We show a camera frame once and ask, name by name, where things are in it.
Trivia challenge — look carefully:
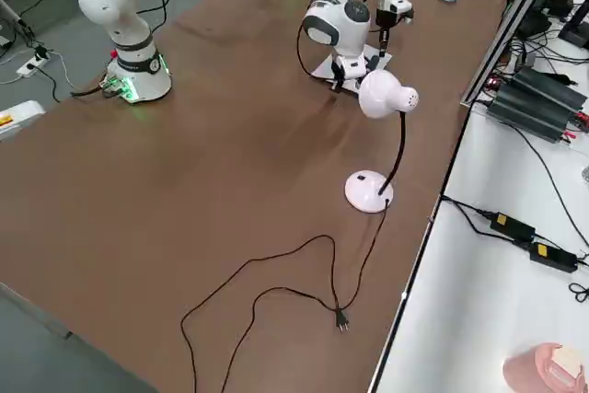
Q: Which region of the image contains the black finned power supply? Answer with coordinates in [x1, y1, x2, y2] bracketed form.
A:
[486, 84, 573, 144]
[510, 65, 589, 113]

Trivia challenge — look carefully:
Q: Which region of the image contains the black monitor stand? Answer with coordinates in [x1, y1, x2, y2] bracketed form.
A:
[558, 0, 589, 51]

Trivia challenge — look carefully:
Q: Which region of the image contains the white box with warning label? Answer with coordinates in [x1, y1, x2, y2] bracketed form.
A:
[0, 100, 46, 143]

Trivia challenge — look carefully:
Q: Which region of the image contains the pink round object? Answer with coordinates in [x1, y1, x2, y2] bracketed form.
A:
[502, 341, 589, 393]

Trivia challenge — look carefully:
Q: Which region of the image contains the white gooseneck desk lamp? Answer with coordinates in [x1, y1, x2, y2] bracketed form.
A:
[344, 69, 421, 215]

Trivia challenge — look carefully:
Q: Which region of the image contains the black lamp power cord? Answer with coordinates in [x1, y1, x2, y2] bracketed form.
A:
[179, 199, 391, 393]

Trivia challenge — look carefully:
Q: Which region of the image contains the aluminium frame post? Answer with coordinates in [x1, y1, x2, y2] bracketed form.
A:
[459, 0, 568, 109]

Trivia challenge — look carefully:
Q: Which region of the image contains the black arm base cable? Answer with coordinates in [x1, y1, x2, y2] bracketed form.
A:
[70, 85, 116, 100]

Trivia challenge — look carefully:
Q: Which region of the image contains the green circuit board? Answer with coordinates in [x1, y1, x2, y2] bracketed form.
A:
[99, 74, 138, 103]

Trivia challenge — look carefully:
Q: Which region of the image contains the black adapter with yellow label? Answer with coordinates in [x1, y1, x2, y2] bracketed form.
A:
[490, 211, 537, 242]
[528, 240, 580, 273]

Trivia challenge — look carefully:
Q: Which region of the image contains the grey tripod stand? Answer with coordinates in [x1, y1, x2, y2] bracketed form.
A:
[0, 0, 36, 42]

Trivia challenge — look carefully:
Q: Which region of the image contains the white power strip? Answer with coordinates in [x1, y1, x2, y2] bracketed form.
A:
[16, 55, 51, 78]

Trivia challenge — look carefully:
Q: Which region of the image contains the white A4 paper sheet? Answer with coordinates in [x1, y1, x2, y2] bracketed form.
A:
[311, 40, 394, 94]

